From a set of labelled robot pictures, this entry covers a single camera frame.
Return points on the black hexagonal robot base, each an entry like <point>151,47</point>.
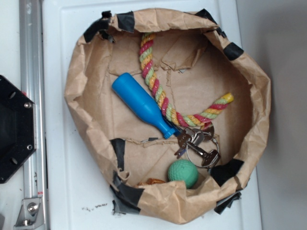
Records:
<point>17,133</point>

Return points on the blue plastic bottle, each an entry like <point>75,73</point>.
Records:
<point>141,103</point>

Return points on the brown paper bag bin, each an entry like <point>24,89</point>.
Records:
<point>195,63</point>

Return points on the bunch of metal keys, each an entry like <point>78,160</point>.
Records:
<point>191,138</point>

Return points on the green golf ball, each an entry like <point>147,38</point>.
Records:
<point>183,170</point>

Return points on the orange brown crumpled object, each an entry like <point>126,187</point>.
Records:
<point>151,181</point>

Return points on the white tray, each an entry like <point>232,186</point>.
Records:
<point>79,197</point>

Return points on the aluminium extrusion rail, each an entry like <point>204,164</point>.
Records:
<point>32,84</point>

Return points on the metal corner bracket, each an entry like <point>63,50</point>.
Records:
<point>31,215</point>

